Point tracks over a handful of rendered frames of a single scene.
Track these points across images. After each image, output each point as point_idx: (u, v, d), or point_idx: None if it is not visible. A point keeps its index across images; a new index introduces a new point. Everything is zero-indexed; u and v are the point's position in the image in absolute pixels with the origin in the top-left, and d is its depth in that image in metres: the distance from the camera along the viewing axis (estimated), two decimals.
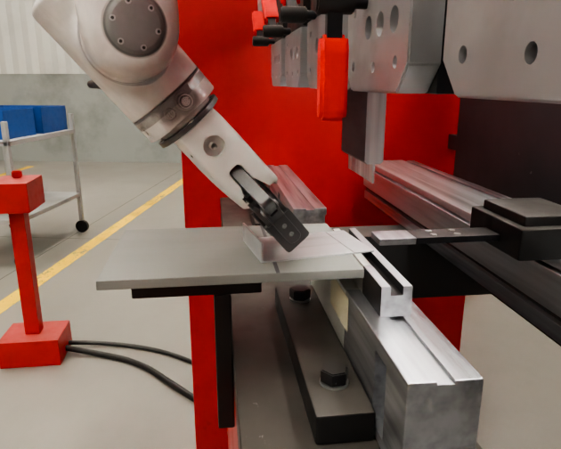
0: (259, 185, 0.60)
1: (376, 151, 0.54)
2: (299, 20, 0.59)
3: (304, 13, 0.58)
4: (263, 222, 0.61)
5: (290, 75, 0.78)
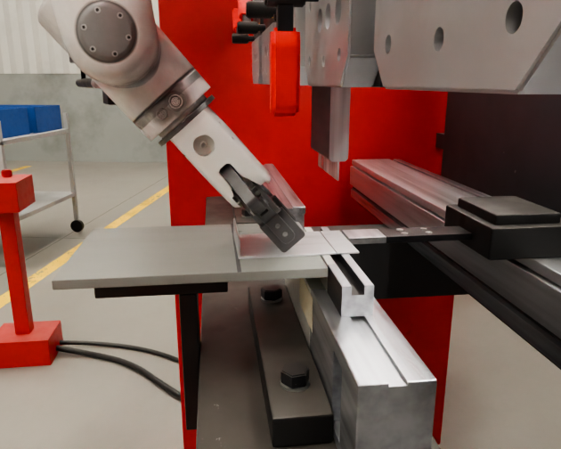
0: (263, 184, 0.60)
1: (340, 148, 0.53)
2: (265, 15, 0.58)
3: (270, 8, 0.57)
4: None
5: (265, 72, 0.77)
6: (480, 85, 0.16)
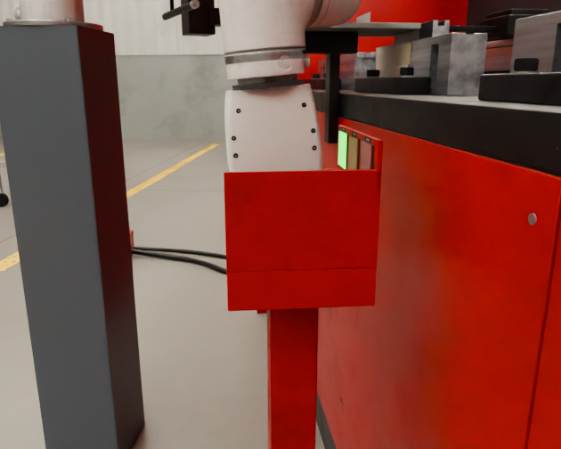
0: None
1: None
2: None
3: None
4: None
5: None
6: None
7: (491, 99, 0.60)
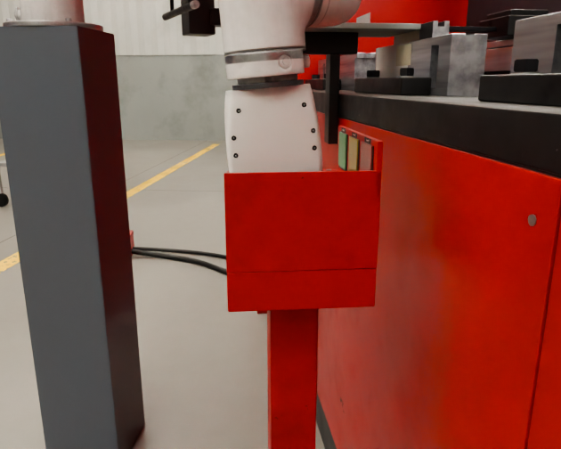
0: None
1: None
2: None
3: None
4: None
5: None
6: None
7: (491, 100, 0.60)
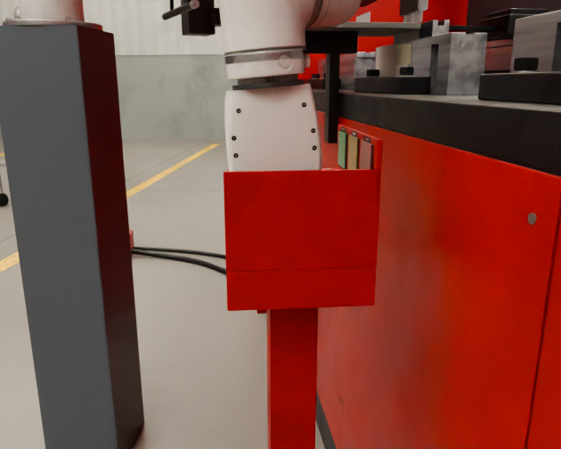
0: None
1: (424, 2, 0.98)
2: None
3: None
4: None
5: None
6: None
7: (491, 99, 0.60)
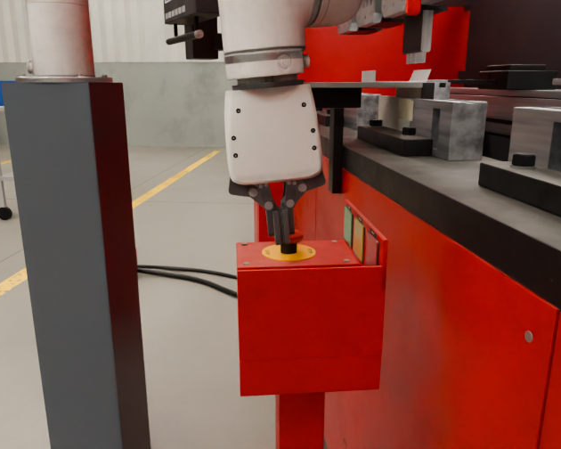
0: None
1: (426, 44, 1.00)
2: None
3: None
4: (280, 224, 0.57)
5: (363, 18, 1.25)
6: None
7: (491, 189, 0.63)
